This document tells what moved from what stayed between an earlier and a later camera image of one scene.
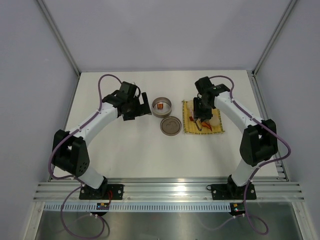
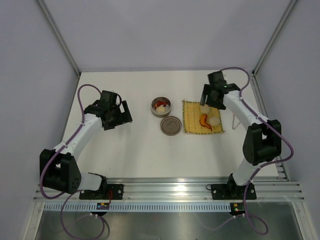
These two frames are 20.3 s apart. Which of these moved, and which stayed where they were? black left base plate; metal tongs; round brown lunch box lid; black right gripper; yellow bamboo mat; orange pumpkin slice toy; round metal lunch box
Moved: metal tongs; black right gripper
Stayed: round metal lunch box; round brown lunch box lid; black left base plate; yellow bamboo mat; orange pumpkin slice toy
